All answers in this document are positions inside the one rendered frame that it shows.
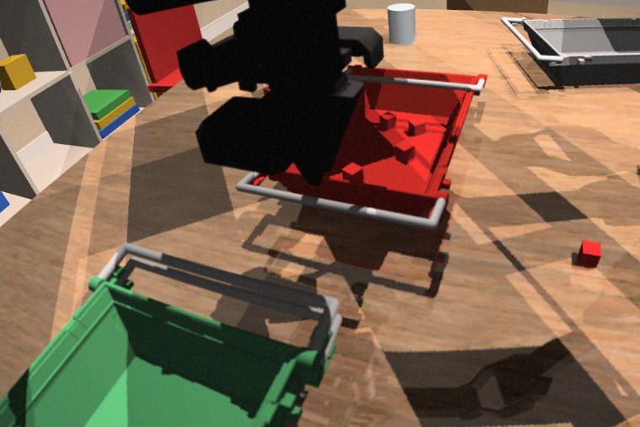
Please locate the dark grey cylinder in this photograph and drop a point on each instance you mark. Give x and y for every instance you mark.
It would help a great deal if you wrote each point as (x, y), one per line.
(402, 23)

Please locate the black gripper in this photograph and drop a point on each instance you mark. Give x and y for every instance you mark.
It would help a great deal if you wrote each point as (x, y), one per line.
(303, 118)

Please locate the red plastic tray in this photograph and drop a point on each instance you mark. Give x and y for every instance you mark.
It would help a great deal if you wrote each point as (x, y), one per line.
(390, 184)

